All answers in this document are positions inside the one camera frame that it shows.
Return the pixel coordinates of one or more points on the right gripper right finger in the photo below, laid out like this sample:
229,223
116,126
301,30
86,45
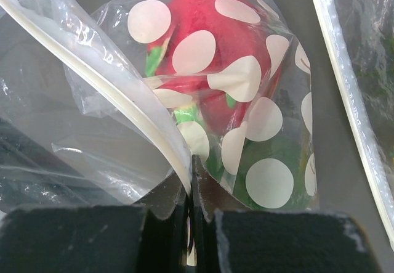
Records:
230,237

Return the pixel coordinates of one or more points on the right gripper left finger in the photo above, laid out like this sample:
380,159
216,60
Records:
148,236

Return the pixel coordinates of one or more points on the polka dot zip bag front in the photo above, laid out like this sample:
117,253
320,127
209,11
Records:
267,163

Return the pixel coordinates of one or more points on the polka dot zip bag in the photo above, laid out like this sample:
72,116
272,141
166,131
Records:
359,40
267,163

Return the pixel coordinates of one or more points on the red fake strawberry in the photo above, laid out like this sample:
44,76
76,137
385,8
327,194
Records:
214,51

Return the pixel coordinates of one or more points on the polka dot zip bag right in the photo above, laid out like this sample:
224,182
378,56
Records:
359,40

